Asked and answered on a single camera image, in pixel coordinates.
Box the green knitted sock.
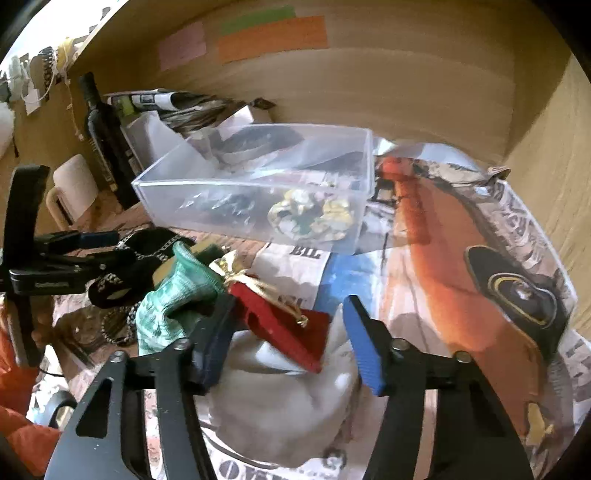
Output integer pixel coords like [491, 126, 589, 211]
[135, 242, 226, 356]

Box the black pouch with chain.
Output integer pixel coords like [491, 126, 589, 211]
[88, 227, 195, 347]

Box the red pouch gold ribbon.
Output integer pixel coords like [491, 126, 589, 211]
[209, 251, 331, 373]

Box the cream thermos mug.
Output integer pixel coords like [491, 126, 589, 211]
[45, 154, 99, 230]

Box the dark wine bottle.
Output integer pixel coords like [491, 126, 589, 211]
[79, 72, 139, 210]

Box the car printed newspaper sheet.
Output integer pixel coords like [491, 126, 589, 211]
[252, 149, 590, 479]

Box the yellow floral scrunchie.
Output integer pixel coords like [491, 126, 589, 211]
[267, 189, 355, 242]

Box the rolled newspaper stack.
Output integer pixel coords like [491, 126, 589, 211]
[104, 88, 235, 133]

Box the clear plastic storage box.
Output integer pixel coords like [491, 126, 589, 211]
[133, 123, 375, 254]

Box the pink sticky note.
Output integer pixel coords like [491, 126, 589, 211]
[157, 21, 207, 71]

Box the green sticky note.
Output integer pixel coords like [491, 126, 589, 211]
[219, 5, 297, 36]

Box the orange sticky note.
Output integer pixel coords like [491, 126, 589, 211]
[217, 16, 329, 64]

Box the black patterned strap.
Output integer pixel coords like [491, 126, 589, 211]
[38, 45, 56, 91]

